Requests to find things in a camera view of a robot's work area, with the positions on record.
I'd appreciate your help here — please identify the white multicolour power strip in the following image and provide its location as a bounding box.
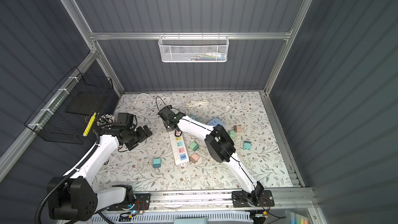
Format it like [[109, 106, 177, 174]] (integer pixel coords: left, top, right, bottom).
[[169, 131, 189, 167]]

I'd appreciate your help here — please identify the green plug cube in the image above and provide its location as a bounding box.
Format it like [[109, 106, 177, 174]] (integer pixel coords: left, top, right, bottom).
[[189, 142, 200, 151], [228, 130, 237, 139]]

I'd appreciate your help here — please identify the teal plug cube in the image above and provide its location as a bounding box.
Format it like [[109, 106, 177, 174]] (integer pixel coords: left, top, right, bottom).
[[152, 158, 162, 169], [243, 141, 252, 150]]

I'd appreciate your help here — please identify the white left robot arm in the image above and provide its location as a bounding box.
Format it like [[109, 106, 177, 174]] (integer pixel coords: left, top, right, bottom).
[[34, 123, 152, 224]]

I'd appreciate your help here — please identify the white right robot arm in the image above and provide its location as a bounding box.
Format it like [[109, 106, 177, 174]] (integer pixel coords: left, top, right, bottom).
[[158, 105, 264, 205]]

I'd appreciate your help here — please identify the brown pink plug cube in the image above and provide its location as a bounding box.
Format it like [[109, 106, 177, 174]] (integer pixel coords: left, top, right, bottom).
[[234, 125, 243, 133]]

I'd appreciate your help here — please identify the teal power strip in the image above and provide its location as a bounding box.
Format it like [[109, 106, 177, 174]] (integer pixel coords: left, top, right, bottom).
[[189, 114, 201, 122]]

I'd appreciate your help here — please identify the clear cup of pencils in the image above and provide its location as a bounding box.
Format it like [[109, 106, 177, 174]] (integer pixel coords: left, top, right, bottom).
[[96, 114, 116, 127]]

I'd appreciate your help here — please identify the blue square power socket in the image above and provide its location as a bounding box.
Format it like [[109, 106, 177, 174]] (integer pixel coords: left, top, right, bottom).
[[207, 118, 225, 128]]

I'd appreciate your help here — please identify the coiled white cable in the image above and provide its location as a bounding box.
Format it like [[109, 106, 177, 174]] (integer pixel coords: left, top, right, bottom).
[[186, 100, 210, 116]]

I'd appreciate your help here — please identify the white power strip cable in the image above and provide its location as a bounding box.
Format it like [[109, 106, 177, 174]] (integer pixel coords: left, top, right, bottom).
[[132, 92, 175, 110]]

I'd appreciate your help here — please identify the black wire mesh basket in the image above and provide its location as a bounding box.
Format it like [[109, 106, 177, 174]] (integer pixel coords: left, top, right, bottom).
[[24, 69, 117, 145]]

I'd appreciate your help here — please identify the white wire mesh basket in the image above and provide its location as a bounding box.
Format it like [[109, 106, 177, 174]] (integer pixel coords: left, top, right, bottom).
[[158, 37, 230, 63]]

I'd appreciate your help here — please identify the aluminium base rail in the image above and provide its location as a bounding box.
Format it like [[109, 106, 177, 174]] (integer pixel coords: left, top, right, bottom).
[[63, 187, 315, 214]]

